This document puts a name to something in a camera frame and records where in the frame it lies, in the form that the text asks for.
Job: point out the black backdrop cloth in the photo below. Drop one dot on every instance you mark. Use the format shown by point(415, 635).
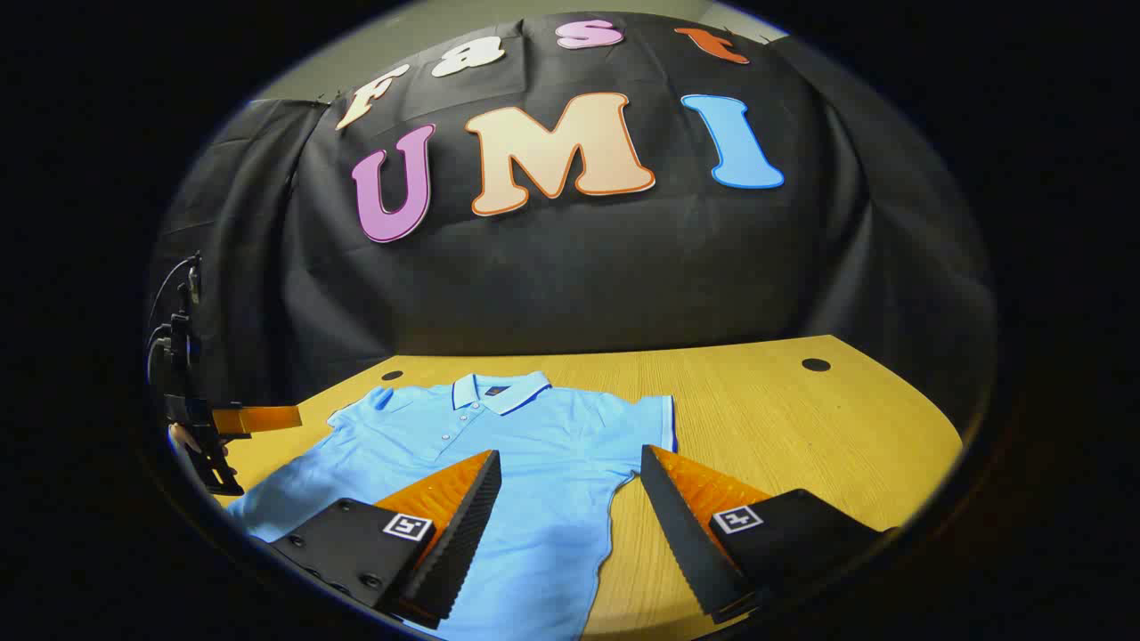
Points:
point(579, 267)

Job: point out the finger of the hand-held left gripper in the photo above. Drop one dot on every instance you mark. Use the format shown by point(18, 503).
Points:
point(267, 417)

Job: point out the light blue polo T-shirt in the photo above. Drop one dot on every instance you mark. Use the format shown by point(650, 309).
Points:
point(543, 436)

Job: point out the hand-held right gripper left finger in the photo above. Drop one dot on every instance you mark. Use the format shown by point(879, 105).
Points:
point(463, 525)

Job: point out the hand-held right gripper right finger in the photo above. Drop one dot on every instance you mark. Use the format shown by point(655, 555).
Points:
point(681, 525)

